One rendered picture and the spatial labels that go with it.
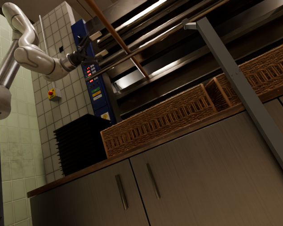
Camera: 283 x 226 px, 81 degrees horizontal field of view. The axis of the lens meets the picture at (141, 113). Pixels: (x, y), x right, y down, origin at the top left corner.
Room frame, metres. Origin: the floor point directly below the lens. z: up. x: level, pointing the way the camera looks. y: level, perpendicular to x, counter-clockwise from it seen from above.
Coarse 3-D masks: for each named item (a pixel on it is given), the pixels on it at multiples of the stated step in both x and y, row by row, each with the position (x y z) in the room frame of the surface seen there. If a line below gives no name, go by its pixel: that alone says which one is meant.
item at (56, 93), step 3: (54, 87) 1.38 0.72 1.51; (51, 90) 1.39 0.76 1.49; (54, 90) 1.38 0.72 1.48; (57, 90) 1.41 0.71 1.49; (54, 93) 1.38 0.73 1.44; (57, 93) 1.40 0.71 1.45; (60, 93) 1.44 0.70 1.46; (48, 96) 1.40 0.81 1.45; (51, 96) 1.39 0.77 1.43; (54, 96) 1.39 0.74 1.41; (57, 96) 1.40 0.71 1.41; (60, 96) 1.43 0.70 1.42; (51, 99) 1.41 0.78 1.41; (54, 99) 1.43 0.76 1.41; (57, 99) 1.45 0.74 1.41
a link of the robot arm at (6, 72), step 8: (16, 32) 0.85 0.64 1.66; (16, 40) 0.86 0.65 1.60; (8, 56) 0.85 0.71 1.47; (0, 64) 0.84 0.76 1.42; (8, 64) 0.85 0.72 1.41; (16, 64) 0.89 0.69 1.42; (0, 72) 0.84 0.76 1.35; (8, 72) 0.86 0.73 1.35; (16, 72) 0.91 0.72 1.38; (0, 80) 0.84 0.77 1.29; (8, 80) 0.87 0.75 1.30; (0, 88) 0.83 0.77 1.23; (8, 88) 0.90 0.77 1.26; (0, 96) 0.84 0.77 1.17; (8, 96) 0.89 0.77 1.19; (0, 104) 0.85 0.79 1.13; (8, 104) 0.91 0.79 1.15; (8, 112) 0.93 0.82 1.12
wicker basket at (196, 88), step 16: (176, 96) 0.71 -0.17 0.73; (192, 96) 0.70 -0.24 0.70; (208, 96) 0.68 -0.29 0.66; (144, 112) 0.75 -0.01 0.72; (160, 112) 0.74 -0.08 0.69; (176, 112) 1.15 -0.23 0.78; (192, 112) 0.70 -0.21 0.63; (208, 112) 0.69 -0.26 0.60; (112, 128) 0.80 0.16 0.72; (128, 128) 0.79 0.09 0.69; (144, 128) 0.76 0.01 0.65; (160, 128) 0.74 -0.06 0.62; (176, 128) 0.72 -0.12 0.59; (112, 144) 0.81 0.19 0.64; (128, 144) 0.79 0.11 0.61
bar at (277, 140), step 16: (224, 0) 0.72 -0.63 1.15; (192, 16) 0.76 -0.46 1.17; (208, 32) 0.55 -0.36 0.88; (144, 48) 0.85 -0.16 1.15; (224, 48) 0.55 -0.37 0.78; (112, 64) 0.90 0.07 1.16; (224, 64) 0.56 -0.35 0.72; (240, 80) 0.55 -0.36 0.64; (240, 96) 0.58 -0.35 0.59; (256, 96) 0.55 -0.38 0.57; (256, 112) 0.56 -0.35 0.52; (272, 128) 0.55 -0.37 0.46; (272, 144) 0.56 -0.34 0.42
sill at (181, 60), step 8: (280, 8) 0.97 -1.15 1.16; (264, 16) 1.00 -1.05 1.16; (248, 24) 1.02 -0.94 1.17; (232, 32) 1.05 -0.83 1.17; (224, 40) 1.07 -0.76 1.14; (200, 48) 1.11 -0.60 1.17; (208, 48) 1.10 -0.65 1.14; (184, 56) 1.14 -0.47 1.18; (192, 56) 1.13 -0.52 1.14; (176, 64) 1.16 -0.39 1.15; (160, 72) 1.20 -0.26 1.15; (144, 80) 1.24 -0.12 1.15; (128, 88) 1.27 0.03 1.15
